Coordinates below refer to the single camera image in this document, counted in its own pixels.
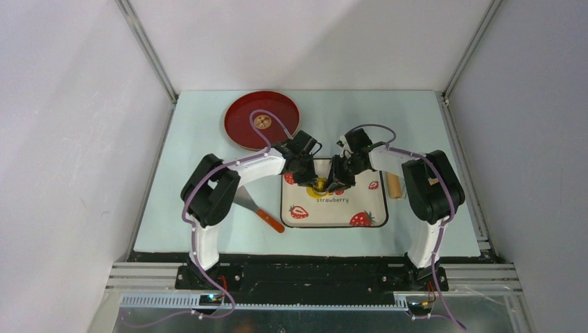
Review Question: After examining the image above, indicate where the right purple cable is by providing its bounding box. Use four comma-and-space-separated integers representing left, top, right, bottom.
344, 123, 456, 332

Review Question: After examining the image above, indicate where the round red plate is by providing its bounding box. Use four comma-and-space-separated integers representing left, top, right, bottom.
223, 91, 300, 151

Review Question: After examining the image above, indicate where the yellow dough piece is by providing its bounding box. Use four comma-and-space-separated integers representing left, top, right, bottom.
306, 187, 332, 199

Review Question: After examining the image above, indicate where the strawberry print tray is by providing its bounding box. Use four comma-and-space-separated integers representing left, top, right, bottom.
280, 171, 389, 228

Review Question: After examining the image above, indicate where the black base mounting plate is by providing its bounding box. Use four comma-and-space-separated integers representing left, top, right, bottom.
175, 254, 449, 305

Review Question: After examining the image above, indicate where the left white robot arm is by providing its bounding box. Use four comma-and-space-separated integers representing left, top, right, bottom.
180, 131, 322, 289

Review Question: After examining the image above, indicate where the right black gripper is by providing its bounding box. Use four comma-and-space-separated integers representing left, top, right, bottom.
323, 155, 366, 194

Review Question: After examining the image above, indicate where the purple cable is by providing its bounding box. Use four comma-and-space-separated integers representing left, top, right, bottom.
344, 123, 456, 332
181, 109, 295, 277

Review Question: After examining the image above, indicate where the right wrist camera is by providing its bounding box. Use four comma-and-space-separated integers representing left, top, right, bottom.
336, 135, 349, 150

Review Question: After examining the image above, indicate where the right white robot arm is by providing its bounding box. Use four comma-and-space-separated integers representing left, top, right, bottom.
325, 127, 465, 290

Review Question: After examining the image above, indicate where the orange handled spatula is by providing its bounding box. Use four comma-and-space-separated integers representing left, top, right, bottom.
234, 186, 285, 233

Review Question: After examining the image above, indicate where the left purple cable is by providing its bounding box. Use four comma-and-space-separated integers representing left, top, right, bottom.
181, 109, 295, 277

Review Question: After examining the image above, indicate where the grey slotted cable duct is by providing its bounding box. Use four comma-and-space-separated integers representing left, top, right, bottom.
120, 293, 408, 311

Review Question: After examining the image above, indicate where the small clear glass cup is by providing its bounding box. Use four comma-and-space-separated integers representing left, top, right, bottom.
313, 178, 327, 193

